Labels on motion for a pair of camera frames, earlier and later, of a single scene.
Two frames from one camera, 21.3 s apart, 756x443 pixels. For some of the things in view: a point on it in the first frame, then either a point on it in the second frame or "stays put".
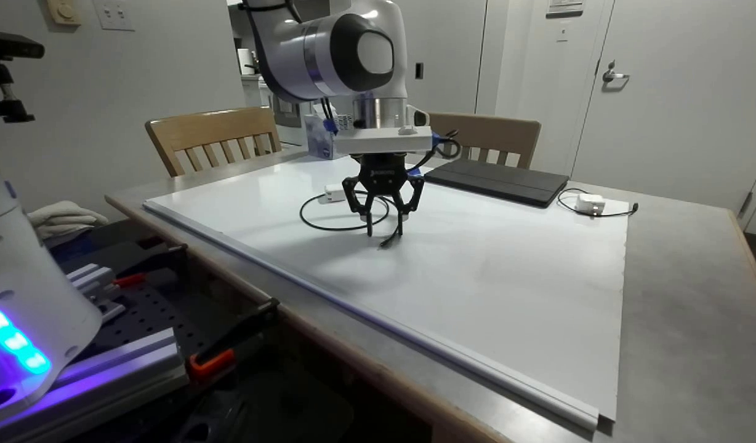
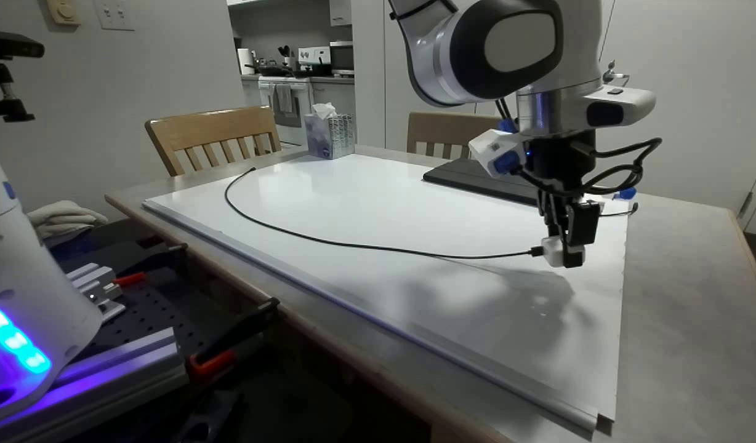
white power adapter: x=334 y=198 → x=555 y=249
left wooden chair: x=210 y=140 stays put
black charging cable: x=347 y=227 → x=227 y=200
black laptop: x=516 y=183 stays put
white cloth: x=62 y=220 stays put
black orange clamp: x=221 y=356 stays put
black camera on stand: x=7 y=47 stays put
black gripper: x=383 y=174 → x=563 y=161
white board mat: x=525 y=297 stays put
